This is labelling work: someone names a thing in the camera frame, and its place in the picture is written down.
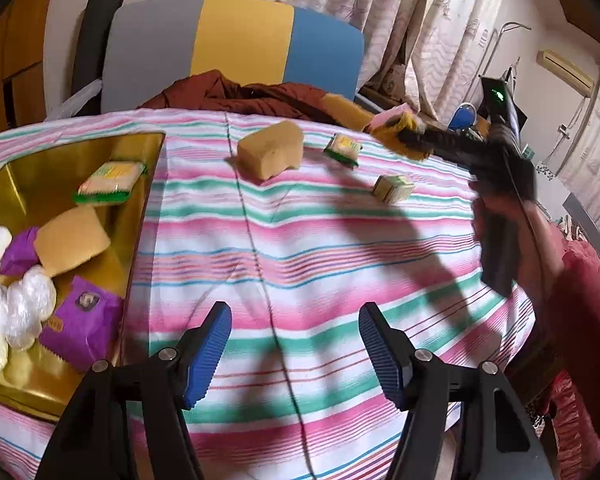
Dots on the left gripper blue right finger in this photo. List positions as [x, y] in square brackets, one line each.
[389, 351]

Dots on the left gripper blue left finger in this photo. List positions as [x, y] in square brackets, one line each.
[203, 352]

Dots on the yellow pouch with mesh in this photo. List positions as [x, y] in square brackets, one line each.
[384, 126]

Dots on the green white small box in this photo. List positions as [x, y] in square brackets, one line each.
[391, 190]

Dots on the large yellow sponge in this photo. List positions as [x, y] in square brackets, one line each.
[70, 239]

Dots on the clear plastic bag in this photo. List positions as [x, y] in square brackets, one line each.
[24, 306]

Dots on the yellow green scouring pad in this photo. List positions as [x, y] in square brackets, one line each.
[111, 184]

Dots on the right hand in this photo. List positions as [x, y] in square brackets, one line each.
[540, 261]

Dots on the blue cup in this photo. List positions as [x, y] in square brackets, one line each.
[464, 117]

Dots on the purple snack packet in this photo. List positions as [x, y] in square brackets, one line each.
[83, 328]

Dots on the striped pink green bedsheet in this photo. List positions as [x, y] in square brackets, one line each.
[294, 395]

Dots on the patterned beige curtain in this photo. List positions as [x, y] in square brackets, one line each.
[425, 53]

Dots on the dark red jacket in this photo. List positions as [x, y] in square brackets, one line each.
[213, 91]

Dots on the grey yellow blue chair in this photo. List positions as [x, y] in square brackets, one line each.
[128, 52]

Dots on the wall air conditioner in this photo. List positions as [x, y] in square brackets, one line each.
[567, 72]

